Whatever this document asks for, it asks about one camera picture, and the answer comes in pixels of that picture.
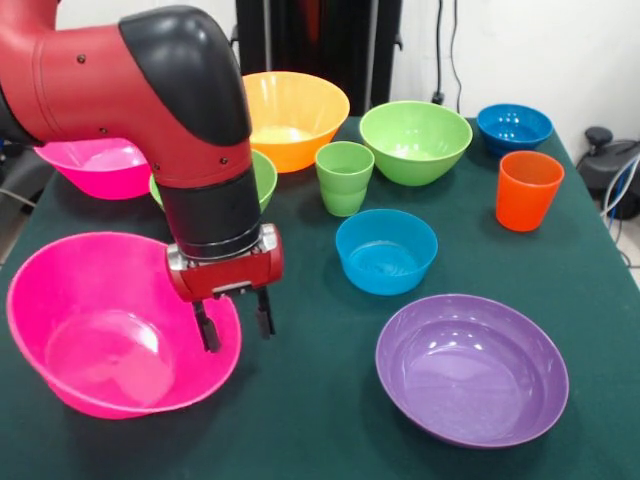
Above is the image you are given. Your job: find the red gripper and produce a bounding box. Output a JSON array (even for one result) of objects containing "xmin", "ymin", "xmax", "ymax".
[{"xmin": 169, "ymin": 239, "xmax": 285, "ymax": 354}]

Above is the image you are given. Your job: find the pink bowl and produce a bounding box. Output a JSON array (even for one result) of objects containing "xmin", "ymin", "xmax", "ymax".
[
  {"xmin": 5, "ymin": 231, "xmax": 243, "ymax": 420},
  {"xmin": 33, "ymin": 138, "xmax": 154, "ymax": 201}
]

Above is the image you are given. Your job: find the dark green tablecloth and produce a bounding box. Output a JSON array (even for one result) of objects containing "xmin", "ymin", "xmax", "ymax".
[{"xmin": 0, "ymin": 113, "xmax": 640, "ymax": 480}]

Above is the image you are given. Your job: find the green bowl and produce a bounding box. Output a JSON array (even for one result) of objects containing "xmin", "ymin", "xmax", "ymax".
[
  {"xmin": 359, "ymin": 100, "xmax": 474, "ymax": 188},
  {"xmin": 148, "ymin": 148, "xmax": 279, "ymax": 214}
]

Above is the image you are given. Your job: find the light blue bowl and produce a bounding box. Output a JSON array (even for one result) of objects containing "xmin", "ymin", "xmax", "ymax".
[{"xmin": 335, "ymin": 208, "xmax": 439, "ymax": 297}]

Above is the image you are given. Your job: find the green cup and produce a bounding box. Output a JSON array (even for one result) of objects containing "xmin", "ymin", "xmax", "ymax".
[{"xmin": 314, "ymin": 141, "xmax": 376, "ymax": 218}]

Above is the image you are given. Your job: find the orange bowl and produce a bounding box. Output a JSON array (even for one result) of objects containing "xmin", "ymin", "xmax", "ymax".
[{"xmin": 241, "ymin": 70, "xmax": 351, "ymax": 174}]

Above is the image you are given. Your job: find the purple bowl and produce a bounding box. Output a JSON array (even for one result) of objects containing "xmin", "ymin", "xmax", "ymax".
[{"xmin": 375, "ymin": 293, "xmax": 570, "ymax": 450}]

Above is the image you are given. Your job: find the orange-red cup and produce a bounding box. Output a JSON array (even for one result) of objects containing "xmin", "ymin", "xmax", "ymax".
[{"xmin": 495, "ymin": 150, "xmax": 566, "ymax": 233}]

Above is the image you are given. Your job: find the dark blue bowl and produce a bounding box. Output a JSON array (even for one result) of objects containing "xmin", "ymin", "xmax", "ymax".
[{"xmin": 475, "ymin": 103, "xmax": 554, "ymax": 157}]

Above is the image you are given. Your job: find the grey cable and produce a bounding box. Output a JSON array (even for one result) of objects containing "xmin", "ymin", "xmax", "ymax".
[{"xmin": 0, "ymin": 187, "xmax": 39, "ymax": 209}]

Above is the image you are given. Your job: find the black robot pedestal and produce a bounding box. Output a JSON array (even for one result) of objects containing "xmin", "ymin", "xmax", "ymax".
[{"xmin": 230, "ymin": 0, "xmax": 404, "ymax": 117}]

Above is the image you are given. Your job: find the black cable with plug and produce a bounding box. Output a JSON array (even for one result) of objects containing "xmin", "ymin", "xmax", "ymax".
[{"xmin": 431, "ymin": 0, "xmax": 447, "ymax": 106}]

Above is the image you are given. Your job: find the thin black cable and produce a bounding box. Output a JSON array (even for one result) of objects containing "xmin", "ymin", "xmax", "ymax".
[{"xmin": 449, "ymin": 0, "xmax": 466, "ymax": 119}]

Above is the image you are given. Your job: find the tangle of cables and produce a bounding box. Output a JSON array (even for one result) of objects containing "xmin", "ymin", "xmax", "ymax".
[{"xmin": 602, "ymin": 154, "xmax": 640, "ymax": 271}]

